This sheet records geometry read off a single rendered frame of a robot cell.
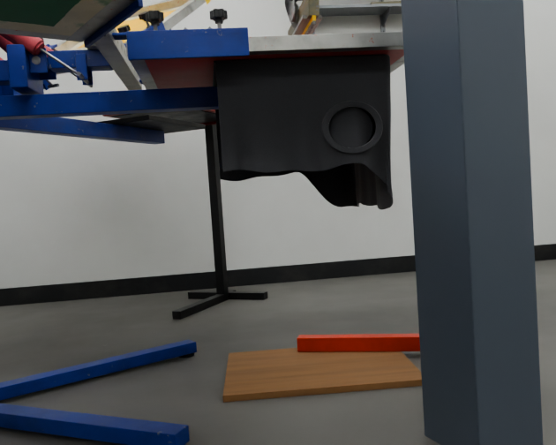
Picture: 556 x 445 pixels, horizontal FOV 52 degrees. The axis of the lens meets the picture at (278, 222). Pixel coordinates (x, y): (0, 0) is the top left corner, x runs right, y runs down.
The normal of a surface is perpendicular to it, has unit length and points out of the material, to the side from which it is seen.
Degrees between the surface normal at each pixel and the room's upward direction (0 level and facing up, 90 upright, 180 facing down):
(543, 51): 90
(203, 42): 90
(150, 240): 90
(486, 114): 90
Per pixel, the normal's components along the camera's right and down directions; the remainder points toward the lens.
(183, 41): 0.12, 0.04
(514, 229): 0.40, 0.02
